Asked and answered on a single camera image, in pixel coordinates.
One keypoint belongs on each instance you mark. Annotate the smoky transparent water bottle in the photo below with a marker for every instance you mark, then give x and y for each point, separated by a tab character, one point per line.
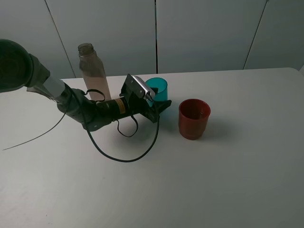
93	72

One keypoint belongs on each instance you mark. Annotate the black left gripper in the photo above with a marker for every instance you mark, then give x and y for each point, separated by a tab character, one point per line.
137	105

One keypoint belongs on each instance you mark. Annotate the red plastic cup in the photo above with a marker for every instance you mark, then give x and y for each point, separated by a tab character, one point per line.
193	118

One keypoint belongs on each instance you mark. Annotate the teal transparent plastic cup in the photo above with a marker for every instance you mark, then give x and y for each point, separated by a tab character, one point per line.
162	88

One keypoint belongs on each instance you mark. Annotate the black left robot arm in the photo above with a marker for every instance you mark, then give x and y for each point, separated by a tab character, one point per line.
20	69

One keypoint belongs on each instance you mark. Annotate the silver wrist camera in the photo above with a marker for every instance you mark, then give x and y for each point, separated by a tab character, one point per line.
144	90

